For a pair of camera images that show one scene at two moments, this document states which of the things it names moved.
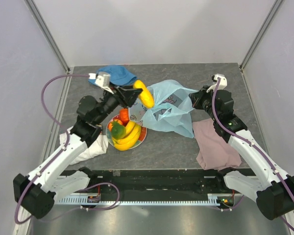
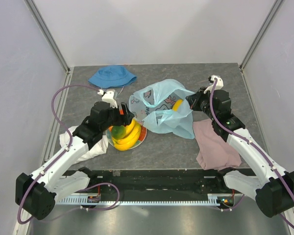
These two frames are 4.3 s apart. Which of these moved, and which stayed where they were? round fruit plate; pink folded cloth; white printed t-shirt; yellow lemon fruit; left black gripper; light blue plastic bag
Moved: left black gripper; yellow lemon fruit
Stayed: light blue plastic bag; white printed t-shirt; pink folded cloth; round fruit plate
